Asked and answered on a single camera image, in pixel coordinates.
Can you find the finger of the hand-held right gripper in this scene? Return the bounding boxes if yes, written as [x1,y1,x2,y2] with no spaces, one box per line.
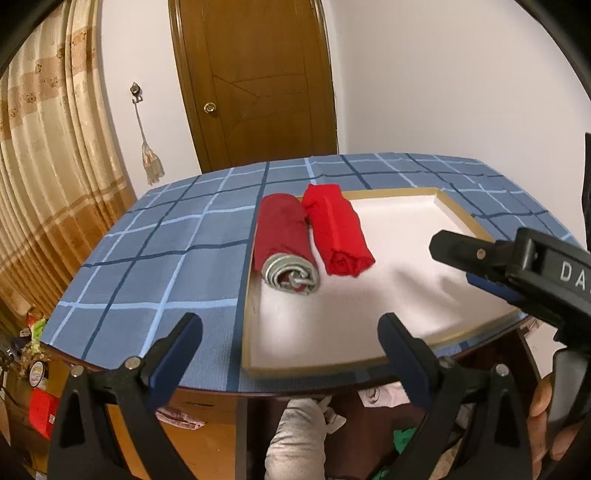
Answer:
[465,271,525,306]
[428,229,518,282]

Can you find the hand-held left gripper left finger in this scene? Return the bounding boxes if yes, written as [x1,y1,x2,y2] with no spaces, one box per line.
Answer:
[48,312,204,480]

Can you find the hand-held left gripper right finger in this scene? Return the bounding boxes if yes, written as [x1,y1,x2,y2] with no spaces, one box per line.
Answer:
[377,312,550,480]

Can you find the pale pink white underwear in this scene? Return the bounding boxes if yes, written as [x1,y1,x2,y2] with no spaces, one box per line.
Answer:
[359,385,407,409]

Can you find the white tray with gold rim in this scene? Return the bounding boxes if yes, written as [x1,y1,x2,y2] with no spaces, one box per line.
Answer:
[240,187,532,380]

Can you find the green and black underwear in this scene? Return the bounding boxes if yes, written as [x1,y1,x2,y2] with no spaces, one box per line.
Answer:
[369,427,419,480]

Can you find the wooden desk drawer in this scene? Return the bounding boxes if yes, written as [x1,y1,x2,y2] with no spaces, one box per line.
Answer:
[240,378,462,480]

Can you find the beige underwear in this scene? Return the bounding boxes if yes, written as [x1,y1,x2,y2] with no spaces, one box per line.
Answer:
[265,396,328,480]

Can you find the bright red rolled underwear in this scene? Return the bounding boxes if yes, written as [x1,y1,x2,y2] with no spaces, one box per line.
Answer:
[301,183,376,278]

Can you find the person's right hand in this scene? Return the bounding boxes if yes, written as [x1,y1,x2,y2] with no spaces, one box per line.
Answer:
[529,371,585,462]

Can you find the pink patterned cloth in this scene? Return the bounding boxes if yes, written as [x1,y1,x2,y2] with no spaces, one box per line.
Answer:
[154,405,207,431]

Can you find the dark wooden desk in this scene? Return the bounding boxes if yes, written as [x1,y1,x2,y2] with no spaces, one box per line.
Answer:
[46,318,548,480]

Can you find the blue plaid tablecloth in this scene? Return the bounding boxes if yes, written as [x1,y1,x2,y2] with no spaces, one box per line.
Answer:
[39,152,585,395]

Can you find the round labelled jar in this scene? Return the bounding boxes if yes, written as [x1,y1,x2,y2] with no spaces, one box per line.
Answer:
[25,360,51,387]

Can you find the maroon grey rolled socks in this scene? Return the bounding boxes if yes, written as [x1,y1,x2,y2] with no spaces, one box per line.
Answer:
[253,193,321,295]

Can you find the beige patterned curtain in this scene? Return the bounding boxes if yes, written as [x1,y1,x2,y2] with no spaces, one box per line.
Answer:
[0,0,137,319]

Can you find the brown wooden door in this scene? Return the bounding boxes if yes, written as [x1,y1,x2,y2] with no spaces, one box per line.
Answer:
[167,0,340,172]

